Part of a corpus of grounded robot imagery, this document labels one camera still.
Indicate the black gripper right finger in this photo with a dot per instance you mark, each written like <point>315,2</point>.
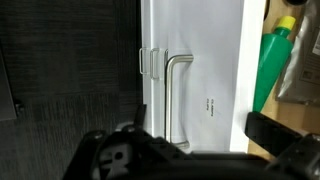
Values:
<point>266,133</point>

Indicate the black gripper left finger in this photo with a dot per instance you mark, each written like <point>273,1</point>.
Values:
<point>141,116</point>

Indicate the yellow black spring clamp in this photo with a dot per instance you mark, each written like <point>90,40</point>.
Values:
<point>295,2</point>

